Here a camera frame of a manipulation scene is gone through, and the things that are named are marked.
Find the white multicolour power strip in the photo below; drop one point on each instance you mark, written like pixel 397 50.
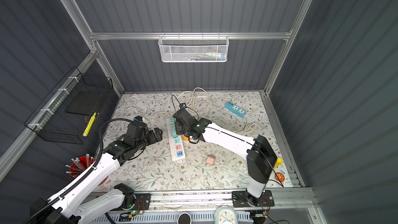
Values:
pixel 176 145

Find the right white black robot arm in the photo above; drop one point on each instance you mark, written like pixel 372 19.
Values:
pixel 258 153

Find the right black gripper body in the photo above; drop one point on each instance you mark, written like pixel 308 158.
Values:
pixel 181 117

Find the pink plug adapter front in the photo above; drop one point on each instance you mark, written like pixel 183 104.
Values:
pixel 210 160

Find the markers in white basket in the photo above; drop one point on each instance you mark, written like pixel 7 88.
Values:
pixel 208 56

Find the black round knob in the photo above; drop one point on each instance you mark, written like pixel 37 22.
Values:
pixel 184 218

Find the red round badge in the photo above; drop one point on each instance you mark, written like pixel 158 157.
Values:
pixel 280 177

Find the yellow marker in basket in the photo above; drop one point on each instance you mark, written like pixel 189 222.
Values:
pixel 89 125

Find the black pad in basket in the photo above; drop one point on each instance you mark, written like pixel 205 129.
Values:
pixel 85 104

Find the yellow small toy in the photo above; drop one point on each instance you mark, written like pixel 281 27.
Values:
pixel 278 162

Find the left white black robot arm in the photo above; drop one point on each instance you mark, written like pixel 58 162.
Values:
pixel 67 207

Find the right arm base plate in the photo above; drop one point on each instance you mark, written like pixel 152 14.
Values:
pixel 244 199

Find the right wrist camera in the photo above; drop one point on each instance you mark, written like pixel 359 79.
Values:
pixel 183 106

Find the blue power strip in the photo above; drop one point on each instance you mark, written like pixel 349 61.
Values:
pixel 233 108

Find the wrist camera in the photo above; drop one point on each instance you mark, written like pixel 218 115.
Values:
pixel 183 106
pixel 138 118

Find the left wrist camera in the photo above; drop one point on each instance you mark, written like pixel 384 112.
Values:
pixel 138 118

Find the white analog clock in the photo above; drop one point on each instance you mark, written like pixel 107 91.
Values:
pixel 225 215

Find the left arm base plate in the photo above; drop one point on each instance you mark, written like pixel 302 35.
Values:
pixel 140 200

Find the white wire wall basket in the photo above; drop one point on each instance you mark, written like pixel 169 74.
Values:
pixel 173 50

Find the red pencil cup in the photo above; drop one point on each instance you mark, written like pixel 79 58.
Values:
pixel 80 165

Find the black wire wall basket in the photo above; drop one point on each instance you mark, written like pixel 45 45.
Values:
pixel 70 114

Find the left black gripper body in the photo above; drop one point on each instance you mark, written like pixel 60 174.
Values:
pixel 155 135

